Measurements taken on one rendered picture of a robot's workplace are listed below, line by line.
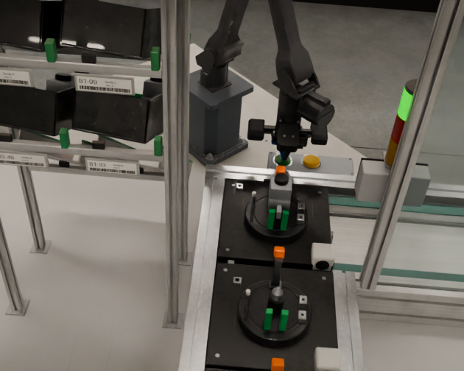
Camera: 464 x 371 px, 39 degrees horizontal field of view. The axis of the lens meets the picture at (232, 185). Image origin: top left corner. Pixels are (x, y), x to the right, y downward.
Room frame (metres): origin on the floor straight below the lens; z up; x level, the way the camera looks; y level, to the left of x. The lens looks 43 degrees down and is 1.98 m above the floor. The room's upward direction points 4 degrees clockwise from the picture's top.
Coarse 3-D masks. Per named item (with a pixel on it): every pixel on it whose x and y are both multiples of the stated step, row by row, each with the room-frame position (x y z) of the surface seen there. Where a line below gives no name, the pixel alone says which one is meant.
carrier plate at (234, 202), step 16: (224, 192) 1.08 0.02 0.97; (240, 192) 1.08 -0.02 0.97; (256, 192) 1.09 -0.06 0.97; (304, 192) 1.10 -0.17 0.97; (320, 192) 1.10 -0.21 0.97; (224, 208) 1.03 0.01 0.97; (240, 208) 1.03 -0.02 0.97; (320, 208) 1.05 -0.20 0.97; (224, 224) 0.98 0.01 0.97; (240, 224) 0.98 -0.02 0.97; (320, 224) 1.00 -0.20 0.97; (224, 240) 0.93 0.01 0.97; (240, 240) 0.93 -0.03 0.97; (256, 240) 0.94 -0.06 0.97; (304, 240) 0.95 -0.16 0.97; (320, 240) 0.95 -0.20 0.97; (224, 256) 0.89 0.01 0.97; (240, 256) 0.89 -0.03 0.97; (256, 256) 0.89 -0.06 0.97; (272, 256) 0.90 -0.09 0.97; (288, 256) 0.90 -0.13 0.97; (304, 256) 0.90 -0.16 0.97
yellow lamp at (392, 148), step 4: (392, 140) 0.88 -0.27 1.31; (388, 144) 0.89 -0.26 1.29; (392, 144) 0.87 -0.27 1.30; (396, 144) 0.87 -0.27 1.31; (388, 148) 0.88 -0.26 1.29; (392, 148) 0.87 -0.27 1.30; (396, 148) 0.86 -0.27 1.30; (388, 152) 0.88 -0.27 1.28; (392, 152) 0.87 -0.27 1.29; (388, 156) 0.87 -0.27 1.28; (392, 156) 0.87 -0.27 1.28; (388, 160) 0.87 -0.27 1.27; (392, 160) 0.86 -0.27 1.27; (388, 164) 0.87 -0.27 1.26; (392, 164) 0.86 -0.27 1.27
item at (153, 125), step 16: (80, 96) 0.87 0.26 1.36; (96, 96) 0.87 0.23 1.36; (112, 96) 0.86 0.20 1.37; (128, 96) 0.86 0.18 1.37; (160, 96) 0.90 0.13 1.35; (80, 112) 0.86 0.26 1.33; (96, 112) 0.86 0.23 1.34; (112, 112) 0.85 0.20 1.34; (128, 112) 0.85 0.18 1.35; (144, 112) 0.85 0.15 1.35; (160, 112) 0.90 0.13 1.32; (80, 128) 0.85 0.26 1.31; (96, 128) 0.84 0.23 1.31; (112, 128) 0.84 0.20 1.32; (128, 128) 0.84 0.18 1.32; (144, 128) 0.84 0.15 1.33; (160, 128) 0.90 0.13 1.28
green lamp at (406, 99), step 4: (404, 88) 0.89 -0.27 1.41; (404, 92) 0.88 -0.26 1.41; (404, 96) 0.87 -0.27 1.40; (408, 96) 0.87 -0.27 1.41; (404, 100) 0.87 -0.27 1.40; (408, 100) 0.87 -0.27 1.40; (400, 104) 0.88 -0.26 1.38; (404, 104) 0.87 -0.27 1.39; (408, 104) 0.86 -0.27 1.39; (400, 108) 0.88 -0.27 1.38; (404, 108) 0.87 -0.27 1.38; (408, 108) 0.86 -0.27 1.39; (400, 112) 0.87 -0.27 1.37; (404, 112) 0.87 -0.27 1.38; (400, 116) 0.87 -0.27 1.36; (404, 116) 0.86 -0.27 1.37; (404, 120) 0.86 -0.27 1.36
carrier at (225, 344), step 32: (224, 288) 0.80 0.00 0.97; (256, 288) 0.79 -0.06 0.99; (288, 288) 0.80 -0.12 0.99; (320, 288) 0.82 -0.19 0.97; (224, 320) 0.73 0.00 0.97; (256, 320) 0.72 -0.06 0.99; (288, 320) 0.72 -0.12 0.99; (320, 320) 0.74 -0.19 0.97; (224, 352) 0.66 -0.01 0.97; (256, 352) 0.66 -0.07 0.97; (288, 352) 0.67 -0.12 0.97; (320, 352) 0.66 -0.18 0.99
